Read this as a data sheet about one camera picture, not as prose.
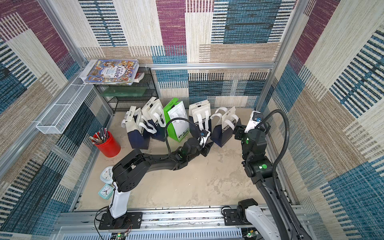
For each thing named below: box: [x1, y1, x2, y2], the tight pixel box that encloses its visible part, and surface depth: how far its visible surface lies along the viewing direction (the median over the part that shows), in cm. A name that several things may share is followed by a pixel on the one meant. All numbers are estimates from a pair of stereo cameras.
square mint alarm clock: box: [98, 183, 114, 200], surface depth 82 cm
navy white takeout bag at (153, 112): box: [141, 96, 166, 142], surface depth 90 cm
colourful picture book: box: [78, 59, 145, 86], surface depth 81 cm
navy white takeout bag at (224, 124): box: [210, 106, 242, 148], surface depth 87 cm
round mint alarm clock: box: [100, 165, 115, 185], surface depth 88 cm
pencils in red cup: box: [89, 127, 111, 145], surface depth 91 cm
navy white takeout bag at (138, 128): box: [121, 105, 157, 150], surface depth 87 cm
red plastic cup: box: [92, 130, 121, 158], surface depth 91 cm
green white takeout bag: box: [163, 97, 190, 143], surface depth 89 cm
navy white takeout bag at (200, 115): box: [189, 99, 212, 140], surface depth 88 cm
